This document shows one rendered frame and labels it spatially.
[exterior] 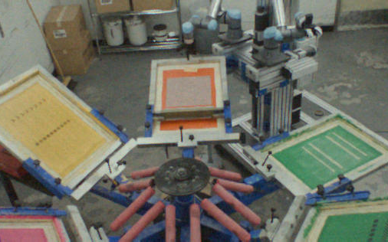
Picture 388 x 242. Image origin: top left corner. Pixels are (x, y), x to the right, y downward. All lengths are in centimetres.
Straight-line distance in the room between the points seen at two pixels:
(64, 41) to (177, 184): 413
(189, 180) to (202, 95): 111
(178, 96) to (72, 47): 308
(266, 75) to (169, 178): 148
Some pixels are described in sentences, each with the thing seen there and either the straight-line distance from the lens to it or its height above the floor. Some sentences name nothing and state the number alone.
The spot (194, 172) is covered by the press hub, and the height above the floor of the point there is 131.
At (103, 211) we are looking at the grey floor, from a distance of 409.
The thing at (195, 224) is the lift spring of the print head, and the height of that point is 121.
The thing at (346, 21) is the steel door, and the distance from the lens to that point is 717.
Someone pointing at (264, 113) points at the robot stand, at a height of 56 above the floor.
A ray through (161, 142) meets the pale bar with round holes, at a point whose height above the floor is 110.
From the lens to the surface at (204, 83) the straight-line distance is 334.
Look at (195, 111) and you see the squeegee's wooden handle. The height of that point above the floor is 117.
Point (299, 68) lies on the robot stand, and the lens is 356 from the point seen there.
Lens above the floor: 286
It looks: 35 degrees down
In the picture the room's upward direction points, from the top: 5 degrees counter-clockwise
